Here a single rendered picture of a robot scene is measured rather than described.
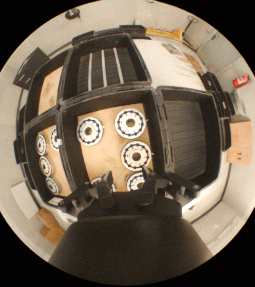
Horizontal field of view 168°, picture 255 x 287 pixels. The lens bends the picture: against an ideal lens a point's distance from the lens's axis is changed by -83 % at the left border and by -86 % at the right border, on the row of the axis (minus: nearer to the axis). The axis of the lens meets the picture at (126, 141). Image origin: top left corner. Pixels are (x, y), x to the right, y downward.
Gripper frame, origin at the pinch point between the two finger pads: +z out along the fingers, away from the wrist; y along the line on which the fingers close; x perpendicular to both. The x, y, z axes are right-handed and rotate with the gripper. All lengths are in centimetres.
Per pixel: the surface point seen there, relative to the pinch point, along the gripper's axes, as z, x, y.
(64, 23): 13, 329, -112
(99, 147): 17.9, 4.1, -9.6
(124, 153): 14.9, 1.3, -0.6
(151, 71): 31, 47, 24
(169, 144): 7.8, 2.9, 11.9
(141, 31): 48, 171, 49
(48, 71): 15, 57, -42
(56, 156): 18.0, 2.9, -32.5
